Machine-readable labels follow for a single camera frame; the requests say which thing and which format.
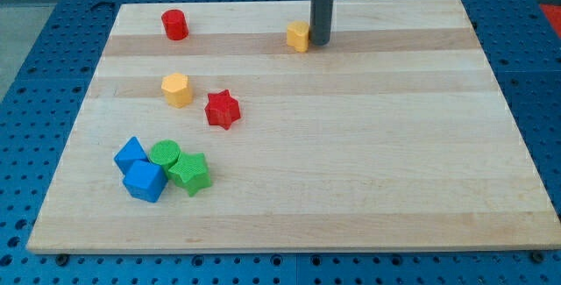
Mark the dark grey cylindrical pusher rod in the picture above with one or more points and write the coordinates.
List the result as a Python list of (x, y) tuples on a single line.
[(320, 21)]

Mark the yellow heart block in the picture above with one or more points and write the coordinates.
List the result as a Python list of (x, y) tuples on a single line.
[(297, 36)]

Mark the red cylinder block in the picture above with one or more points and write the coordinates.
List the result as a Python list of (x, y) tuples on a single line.
[(175, 24)]

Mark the red star block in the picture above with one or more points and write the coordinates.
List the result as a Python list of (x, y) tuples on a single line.
[(222, 109)]

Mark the light wooden board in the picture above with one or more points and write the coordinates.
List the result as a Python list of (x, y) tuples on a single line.
[(395, 137)]

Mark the yellow hexagon block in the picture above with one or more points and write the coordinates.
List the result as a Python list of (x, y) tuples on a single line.
[(177, 90)]

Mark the green star block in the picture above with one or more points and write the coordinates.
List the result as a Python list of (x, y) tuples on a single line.
[(191, 173)]

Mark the green cylinder block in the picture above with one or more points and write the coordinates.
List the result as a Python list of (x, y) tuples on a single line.
[(165, 153)]

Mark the blue triangle block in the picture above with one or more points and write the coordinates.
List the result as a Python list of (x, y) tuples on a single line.
[(128, 154)]

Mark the blue cube block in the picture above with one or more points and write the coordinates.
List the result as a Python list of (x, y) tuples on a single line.
[(145, 181)]

